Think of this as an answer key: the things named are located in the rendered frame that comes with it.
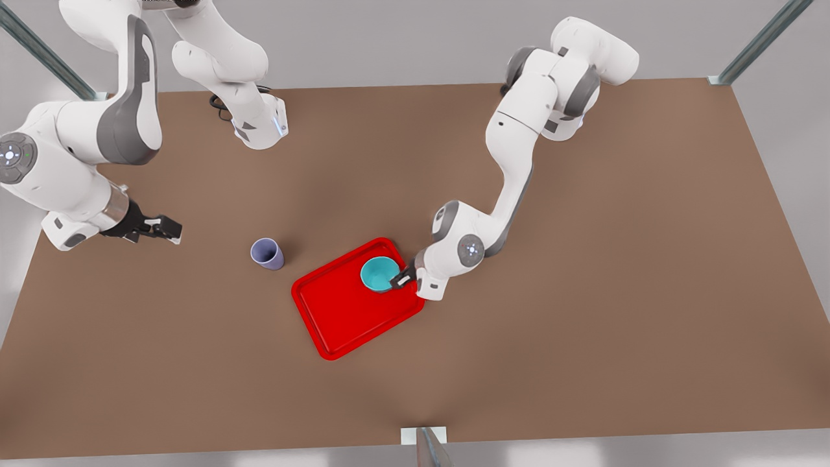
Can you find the lavender cup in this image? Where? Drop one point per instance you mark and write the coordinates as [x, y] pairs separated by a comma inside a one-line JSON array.
[[267, 253]]

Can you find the silver frame post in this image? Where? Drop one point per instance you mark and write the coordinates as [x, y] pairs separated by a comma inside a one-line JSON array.
[[45, 55], [428, 447], [762, 42]]

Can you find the teal bowl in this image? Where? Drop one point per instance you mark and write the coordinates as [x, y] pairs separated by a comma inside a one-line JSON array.
[[379, 274]]

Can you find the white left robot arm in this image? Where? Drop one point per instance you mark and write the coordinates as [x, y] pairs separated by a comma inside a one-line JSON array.
[[519, 136]]

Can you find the red tray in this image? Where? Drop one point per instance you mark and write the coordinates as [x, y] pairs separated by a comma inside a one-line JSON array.
[[350, 305]]

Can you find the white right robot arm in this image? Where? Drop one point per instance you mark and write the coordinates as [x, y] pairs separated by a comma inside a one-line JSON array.
[[78, 136]]

